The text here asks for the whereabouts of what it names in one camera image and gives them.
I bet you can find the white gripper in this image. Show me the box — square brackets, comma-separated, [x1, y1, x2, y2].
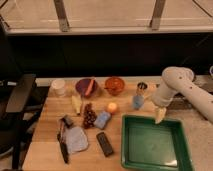
[151, 83, 176, 124]

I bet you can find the light blue sponge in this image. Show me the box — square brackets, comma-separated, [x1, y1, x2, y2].
[94, 111, 111, 129]

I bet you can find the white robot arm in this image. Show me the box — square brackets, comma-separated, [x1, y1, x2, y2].
[151, 67, 213, 124]

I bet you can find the small metal cup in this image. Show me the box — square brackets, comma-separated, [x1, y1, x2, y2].
[137, 82, 148, 91]

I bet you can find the green plastic tray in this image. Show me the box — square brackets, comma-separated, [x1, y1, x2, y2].
[121, 115, 194, 171]

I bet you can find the orange fruit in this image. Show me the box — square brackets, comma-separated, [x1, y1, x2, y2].
[107, 102, 118, 114]

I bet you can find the orange bowl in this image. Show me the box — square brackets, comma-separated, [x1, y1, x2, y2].
[105, 77, 125, 96]

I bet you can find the black rectangular remote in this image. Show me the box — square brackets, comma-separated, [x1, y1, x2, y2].
[96, 132, 114, 157]

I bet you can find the bunch of dark grapes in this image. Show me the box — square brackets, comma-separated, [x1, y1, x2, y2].
[82, 103, 97, 129]

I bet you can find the orange carrot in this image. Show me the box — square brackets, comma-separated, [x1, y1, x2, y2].
[85, 78, 95, 97]

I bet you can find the purple bowl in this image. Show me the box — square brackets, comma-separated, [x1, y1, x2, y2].
[75, 78, 98, 98]

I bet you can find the grey folded cloth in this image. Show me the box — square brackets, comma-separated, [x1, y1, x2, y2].
[65, 126, 89, 154]

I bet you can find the white cup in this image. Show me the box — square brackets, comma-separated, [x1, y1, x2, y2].
[51, 79, 66, 96]

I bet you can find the black chair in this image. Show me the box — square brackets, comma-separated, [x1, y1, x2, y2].
[0, 22, 43, 170]

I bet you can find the black handled knife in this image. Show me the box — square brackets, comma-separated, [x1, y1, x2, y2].
[57, 121, 69, 164]

